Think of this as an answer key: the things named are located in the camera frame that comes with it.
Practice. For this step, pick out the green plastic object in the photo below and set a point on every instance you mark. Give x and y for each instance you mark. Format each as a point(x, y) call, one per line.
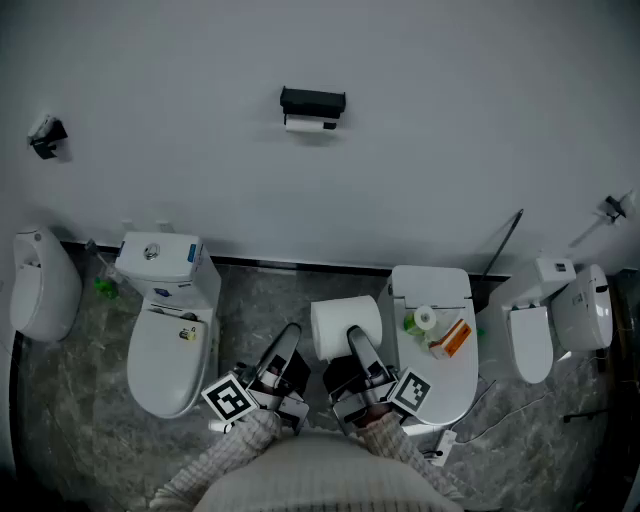
point(106, 289)

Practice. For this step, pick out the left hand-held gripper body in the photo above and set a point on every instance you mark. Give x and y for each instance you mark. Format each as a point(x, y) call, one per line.
point(230, 397)

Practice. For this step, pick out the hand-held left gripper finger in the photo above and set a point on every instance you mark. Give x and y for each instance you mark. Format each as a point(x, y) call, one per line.
point(286, 345)

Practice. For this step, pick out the person's right forearm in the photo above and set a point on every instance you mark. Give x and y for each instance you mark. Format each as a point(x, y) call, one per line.
point(400, 445)

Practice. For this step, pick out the small yellow lock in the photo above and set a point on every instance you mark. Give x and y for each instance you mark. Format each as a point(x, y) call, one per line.
point(189, 333)

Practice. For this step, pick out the black floor stand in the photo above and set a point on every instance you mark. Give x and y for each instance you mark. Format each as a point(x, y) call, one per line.
point(585, 415)

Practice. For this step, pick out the person's torso in knit sweater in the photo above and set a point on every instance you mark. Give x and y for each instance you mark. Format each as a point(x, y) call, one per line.
point(320, 475)

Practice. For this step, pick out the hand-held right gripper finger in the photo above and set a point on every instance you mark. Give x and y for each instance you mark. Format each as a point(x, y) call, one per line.
point(361, 345)

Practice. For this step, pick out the white toilet with flush tank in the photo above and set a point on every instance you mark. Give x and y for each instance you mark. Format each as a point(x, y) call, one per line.
point(162, 365)

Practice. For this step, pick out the white urinal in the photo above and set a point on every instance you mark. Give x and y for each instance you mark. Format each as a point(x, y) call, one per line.
point(45, 290)

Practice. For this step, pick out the orange cardboard box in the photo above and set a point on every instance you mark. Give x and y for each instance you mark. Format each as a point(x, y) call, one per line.
point(452, 341)

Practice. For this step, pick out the person's left forearm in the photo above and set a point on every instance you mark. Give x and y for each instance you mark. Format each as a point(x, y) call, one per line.
point(235, 450)

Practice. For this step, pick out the small black wall holder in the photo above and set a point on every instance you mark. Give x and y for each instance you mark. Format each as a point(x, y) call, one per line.
point(49, 140)

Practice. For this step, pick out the wall hand sprayer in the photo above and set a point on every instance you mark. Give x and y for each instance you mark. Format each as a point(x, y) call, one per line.
point(612, 206)

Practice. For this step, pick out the green tape roll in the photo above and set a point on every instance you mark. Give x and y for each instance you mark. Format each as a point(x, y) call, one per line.
point(424, 317)

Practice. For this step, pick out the clear glass panel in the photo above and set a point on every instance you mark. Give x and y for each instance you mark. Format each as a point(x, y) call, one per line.
point(500, 247)

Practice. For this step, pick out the white toilet paper roll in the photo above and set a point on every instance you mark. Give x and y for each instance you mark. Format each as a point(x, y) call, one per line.
point(337, 320)

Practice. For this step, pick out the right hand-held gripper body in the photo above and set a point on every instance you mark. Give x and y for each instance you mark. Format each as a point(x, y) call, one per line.
point(410, 391)

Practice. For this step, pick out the white power strip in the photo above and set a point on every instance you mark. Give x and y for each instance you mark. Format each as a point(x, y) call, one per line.
point(445, 447)

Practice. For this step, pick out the white smart toilet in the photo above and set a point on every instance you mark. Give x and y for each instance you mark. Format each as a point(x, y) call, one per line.
point(440, 390)

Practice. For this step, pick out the black shelf paper holder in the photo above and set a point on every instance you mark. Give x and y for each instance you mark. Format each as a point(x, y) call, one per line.
point(312, 102)

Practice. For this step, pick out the white toilet with box tank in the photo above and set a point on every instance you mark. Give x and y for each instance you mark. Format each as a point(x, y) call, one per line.
point(530, 340)

